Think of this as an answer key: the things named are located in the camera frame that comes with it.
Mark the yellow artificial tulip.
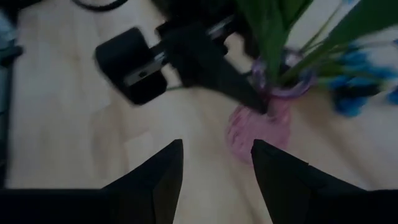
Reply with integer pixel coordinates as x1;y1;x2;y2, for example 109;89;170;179
236;0;315;85

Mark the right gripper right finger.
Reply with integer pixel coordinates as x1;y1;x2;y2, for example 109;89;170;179
251;139;398;224

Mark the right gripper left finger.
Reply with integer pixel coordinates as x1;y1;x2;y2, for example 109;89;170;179
0;139;184;224

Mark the pink ribbed glass vase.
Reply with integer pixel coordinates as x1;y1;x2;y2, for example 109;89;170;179
225;48;317;166

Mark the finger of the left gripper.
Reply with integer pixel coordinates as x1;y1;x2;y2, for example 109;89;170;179
164;30;270;114

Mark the blue artificial flower sprig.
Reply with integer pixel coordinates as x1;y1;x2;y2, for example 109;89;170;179
279;0;398;118

